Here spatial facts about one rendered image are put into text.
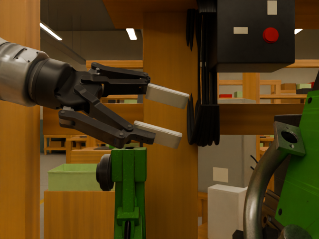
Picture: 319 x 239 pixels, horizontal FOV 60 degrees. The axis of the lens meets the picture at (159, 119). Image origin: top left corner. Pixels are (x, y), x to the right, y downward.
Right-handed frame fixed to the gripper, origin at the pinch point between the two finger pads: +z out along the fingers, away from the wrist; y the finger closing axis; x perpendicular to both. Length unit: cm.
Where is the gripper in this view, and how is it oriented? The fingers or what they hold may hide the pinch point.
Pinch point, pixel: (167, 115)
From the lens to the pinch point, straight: 43.1
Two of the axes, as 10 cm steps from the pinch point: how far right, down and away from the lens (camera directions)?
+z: 9.6, 2.7, 0.0
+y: 1.9, -6.8, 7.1
